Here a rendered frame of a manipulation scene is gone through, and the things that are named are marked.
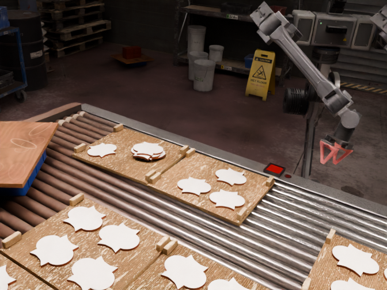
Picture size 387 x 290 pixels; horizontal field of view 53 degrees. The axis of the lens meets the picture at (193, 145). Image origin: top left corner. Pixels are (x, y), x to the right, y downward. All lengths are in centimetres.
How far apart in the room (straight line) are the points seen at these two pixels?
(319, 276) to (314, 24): 126
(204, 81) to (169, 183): 377
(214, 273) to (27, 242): 60
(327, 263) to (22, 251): 95
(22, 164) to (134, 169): 44
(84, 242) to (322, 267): 76
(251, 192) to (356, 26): 101
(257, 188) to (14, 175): 92
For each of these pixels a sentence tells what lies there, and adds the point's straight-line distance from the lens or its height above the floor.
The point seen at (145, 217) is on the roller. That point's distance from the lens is 146.
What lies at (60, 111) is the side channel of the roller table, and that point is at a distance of 224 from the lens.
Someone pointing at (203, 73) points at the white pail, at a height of 25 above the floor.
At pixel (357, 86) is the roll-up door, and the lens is 626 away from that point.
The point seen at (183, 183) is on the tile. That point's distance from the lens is 158.
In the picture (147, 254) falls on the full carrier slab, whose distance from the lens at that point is 128.
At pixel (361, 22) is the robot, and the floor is 151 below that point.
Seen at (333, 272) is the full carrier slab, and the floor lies 94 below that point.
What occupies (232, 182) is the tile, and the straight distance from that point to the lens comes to 162.
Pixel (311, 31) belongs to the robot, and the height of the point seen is 144.
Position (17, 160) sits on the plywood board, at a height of 104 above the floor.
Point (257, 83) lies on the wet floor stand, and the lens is 521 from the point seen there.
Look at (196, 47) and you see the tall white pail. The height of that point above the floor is 32.
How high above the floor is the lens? 182
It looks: 28 degrees down
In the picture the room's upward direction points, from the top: 4 degrees clockwise
